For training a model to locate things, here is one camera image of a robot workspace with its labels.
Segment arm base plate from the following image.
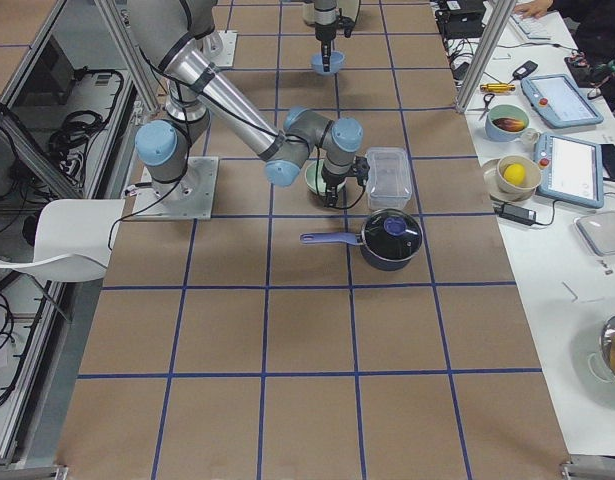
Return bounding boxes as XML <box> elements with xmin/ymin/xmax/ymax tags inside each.
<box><xmin>132</xmin><ymin>156</ymin><xmax>219</xmax><ymax>221</ymax></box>
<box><xmin>202</xmin><ymin>30</ymin><xmax>238</xmax><ymax>69</ymax></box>

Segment grey lidded box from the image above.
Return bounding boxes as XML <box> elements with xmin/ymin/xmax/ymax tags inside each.
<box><xmin>574</xmin><ymin>211</ymin><xmax>615</xmax><ymax>256</ymax></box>

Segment clear plastic lidded container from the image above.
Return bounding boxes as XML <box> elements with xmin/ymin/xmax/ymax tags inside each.
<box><xmin>366</xmin><ymin>147</ymin><xmax>412</xmax><ymax>210</ymax></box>

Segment white plastic chair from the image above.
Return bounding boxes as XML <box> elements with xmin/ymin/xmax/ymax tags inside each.
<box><xmin>0</xmin><ymin>199</ymin><xmax>125</xmax><ymax>283</ymax></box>

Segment blue bowl with fruit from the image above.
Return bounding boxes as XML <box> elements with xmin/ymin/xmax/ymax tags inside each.
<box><xmin>485</xmin><ymin>104</ymin><xmax>529</xmax><ymax>142</ymax></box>

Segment black power adapter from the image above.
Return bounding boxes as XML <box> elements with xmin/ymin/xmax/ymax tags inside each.
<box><xmin>494</xmin><ymin>203</ymin><xmax>536</xmax><ymax>226</ymax></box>

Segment beige bowl with lemon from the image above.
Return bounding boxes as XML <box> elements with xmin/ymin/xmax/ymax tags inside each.
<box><xmin>481</xmin><ymin>155</ymin><xmax>542</xmax><ymax>202</ymax></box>

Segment dark blue saucepan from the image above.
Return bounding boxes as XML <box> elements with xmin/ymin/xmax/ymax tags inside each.
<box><xmin>300</xmin><ymin>208</ymin><xmax>423</xmax><ymax>271</ymax></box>

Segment aluminium frame post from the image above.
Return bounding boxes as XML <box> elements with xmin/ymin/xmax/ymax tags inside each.
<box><xmin>455</xmin><ymin>0</ymin><xmax>516</xmax><ymax>114</ymax></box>

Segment green bowl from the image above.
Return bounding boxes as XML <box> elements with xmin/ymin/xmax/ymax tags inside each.
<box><xmin>304</xmin><ymin>161</ymin><xmax>327</xmax><ymax>197</ymax></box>

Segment teach pendant tablet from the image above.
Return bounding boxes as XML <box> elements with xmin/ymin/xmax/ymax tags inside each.
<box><xmin>534</xmin><ymin>133</ymin><xmax>604</xmax><ymax>209</ymax></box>
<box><xmin>520</xmin><ymin>74</ymin><xmax>604</xmax><ymax>129</ymax></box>

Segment black scissors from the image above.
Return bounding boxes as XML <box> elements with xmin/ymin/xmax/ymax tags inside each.
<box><xmin>479</xmin><ymin>93</ymin><xmax>496</xmax><ymax>119</ymax></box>

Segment teach pendant tablet far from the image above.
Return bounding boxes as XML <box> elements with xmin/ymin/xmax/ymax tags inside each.
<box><xmin>520</xmin><ymin>74</ymin><xmax>604</xmax><ymax>129</ymax></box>

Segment teach pendant tablet near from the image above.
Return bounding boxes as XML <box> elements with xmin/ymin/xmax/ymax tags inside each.
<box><xmin>534</xmin><ymin>133</ymin><xmax>604</xmax><ymax>209</ymax></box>

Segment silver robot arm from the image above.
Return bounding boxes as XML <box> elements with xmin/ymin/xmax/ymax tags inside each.
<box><xmin>303</xmin><ymin>0</ymin><xmax>362</xmax><ymax>76</ymax></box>
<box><xmin>128</xmin><ymin>1</ymin><xmax>369</xmax><ymax>208</ymax></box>

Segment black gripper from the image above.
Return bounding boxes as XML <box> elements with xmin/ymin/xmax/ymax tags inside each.
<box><xmin>320</xmin><ymin>167</ymin><xmax>346</xmax><ymax>208</ymax></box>
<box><xmin>314</xmin><ymin>23</ymin><xmax>336</xmax><ymax>74</ymax></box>

